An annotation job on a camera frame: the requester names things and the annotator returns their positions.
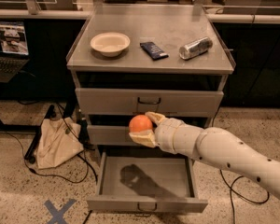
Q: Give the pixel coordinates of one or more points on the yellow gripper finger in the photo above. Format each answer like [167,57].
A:
[156,118]
[145,138]

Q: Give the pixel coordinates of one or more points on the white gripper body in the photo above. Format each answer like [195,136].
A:
[166,135]

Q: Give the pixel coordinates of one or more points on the orange fruit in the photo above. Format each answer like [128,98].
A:
[140,123]

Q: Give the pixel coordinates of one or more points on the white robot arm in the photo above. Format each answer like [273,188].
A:
[212,146]

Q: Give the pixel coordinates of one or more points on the grey bottom drawer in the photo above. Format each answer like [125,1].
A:
[146,181]

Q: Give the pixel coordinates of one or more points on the grey drawer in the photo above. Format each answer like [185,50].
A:
[146,181]
[95,101]
[110,136]

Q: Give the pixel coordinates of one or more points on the grey middle drawer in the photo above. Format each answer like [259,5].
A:
[110,136]

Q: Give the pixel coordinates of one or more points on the grey metal drawer cabinet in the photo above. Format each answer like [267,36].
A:
[169,27]

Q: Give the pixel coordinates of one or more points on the grey top drawer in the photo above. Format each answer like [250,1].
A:
[95,101]

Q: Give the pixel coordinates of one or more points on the dark blue snack bar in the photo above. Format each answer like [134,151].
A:
[154,52]

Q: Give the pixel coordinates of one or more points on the silver drink can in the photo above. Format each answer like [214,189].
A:
[195,48]

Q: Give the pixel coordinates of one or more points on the white paper bowl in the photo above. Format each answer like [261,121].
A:
[110,44]

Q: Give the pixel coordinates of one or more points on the beige cloth bag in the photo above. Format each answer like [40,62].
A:
[58,142]

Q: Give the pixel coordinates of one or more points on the black desk leg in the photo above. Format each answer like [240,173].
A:
[29,156]

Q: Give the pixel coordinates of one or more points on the blue tape cross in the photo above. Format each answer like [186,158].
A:
[57,215]

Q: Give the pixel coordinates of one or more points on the open laptop computer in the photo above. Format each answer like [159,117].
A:
[14,53]

